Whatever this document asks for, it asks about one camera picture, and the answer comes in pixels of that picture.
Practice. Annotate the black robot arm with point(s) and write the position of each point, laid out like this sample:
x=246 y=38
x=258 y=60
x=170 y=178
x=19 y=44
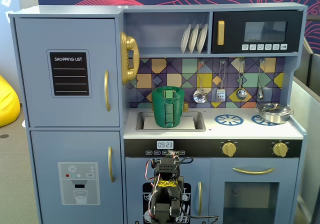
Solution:
x=167 y=169

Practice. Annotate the green printed container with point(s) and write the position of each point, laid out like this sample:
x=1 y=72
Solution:
x=158 y=114

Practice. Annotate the gold faucet knob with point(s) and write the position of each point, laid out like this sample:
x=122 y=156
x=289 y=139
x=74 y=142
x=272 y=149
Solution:
x=186 y=106

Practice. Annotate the metal skimmer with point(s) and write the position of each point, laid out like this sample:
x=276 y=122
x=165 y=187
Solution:
x=200 y=96

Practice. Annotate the grey toy sink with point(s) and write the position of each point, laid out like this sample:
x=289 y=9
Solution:
x=200 y=124

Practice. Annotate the metal slotted spatula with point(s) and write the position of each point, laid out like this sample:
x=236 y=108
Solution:
x=220 y=95

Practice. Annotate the white toy plate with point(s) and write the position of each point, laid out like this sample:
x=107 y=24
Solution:
x=185 y=40
x=193 y=39
x=202 y=37

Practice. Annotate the gold toy telephone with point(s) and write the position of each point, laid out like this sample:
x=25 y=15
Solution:
x=128 y=42

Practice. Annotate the blue dishwasher door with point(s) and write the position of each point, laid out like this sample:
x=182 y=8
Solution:
x=135 y=174

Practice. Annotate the metal ladle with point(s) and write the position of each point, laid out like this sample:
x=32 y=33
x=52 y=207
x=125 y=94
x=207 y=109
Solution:
x=241 y=94

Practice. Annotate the gold stove knob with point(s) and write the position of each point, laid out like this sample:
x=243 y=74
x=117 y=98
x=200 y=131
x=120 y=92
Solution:
x=229 y=149
x=280 y=149

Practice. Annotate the black shopping list board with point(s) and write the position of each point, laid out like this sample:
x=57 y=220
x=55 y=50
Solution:
x=68 y=84

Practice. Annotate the black toy microwave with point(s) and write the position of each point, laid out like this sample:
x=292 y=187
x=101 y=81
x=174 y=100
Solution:
x=232 y=34

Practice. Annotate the metal spoon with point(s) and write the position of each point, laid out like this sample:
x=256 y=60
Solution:
x=260 y=94

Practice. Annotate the steel toy pot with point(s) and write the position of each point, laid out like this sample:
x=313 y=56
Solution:
x=273 y=117

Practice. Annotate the blue fridge door with dispenser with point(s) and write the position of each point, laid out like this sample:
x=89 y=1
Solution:
x=50 y=146

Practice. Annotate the blue toy kitchen unit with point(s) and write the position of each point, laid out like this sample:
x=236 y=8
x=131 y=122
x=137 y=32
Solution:
x=75 y=11

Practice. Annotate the large blue fridge door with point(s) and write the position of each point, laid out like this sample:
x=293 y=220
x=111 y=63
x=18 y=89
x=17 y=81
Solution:
x=32 y=59

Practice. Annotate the blue oven door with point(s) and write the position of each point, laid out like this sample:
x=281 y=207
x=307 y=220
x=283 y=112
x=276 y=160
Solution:
x=285 y=174

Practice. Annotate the grey office partition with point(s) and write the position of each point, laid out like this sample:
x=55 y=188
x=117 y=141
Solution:
x=305 y=134

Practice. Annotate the yellow beanbag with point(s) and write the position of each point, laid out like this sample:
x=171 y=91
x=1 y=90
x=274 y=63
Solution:
x=7 y=104

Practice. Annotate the dark round floor cap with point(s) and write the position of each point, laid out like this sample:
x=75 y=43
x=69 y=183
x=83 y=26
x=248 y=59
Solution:
x=3 y=136

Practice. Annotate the small camera circuit board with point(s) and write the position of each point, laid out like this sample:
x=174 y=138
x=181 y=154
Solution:
x=171 y=153

